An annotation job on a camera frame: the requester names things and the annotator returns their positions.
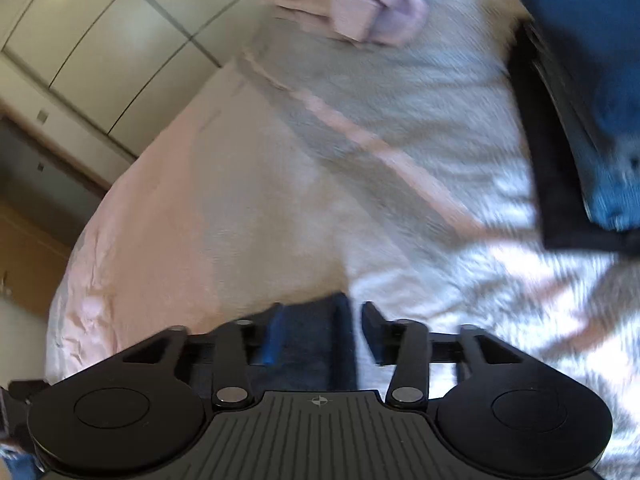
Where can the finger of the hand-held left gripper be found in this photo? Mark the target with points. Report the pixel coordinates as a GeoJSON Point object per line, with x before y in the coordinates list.
{"type": "Point", "coordinates": [27, 390]}

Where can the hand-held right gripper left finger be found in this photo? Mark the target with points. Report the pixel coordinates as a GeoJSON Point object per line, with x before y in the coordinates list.
{"type": "Point", "coordinates": [272, 337]}

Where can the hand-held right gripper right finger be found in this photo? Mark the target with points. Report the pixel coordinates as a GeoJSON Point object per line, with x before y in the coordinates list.
{"type": "Point", "coordinates": [372, 332]}

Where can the grey-blue garment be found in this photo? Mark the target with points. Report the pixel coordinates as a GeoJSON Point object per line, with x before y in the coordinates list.
{"type": "Point", "coordinates": [310, 350]}

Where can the folded pink clothes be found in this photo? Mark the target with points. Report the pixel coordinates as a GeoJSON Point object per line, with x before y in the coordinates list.
{"type": "Point", "coordinates": [350, 5]}

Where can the wooden door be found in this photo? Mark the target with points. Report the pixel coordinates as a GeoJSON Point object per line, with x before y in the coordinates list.
{"type": "Point", "coordinates": [25, 260]}

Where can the black folded garment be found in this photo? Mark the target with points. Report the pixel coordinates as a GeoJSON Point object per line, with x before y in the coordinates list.
{"type": "Point", "coordinates": [555, 200]}

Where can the white wardrobe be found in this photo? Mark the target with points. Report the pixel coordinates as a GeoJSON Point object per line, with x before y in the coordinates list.
{"type": "Point", "coordinates": [100, 35]}

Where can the blue folded garment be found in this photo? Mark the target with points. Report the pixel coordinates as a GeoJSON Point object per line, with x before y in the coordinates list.
{"type": "Point", "coordinates": [590, 35]}

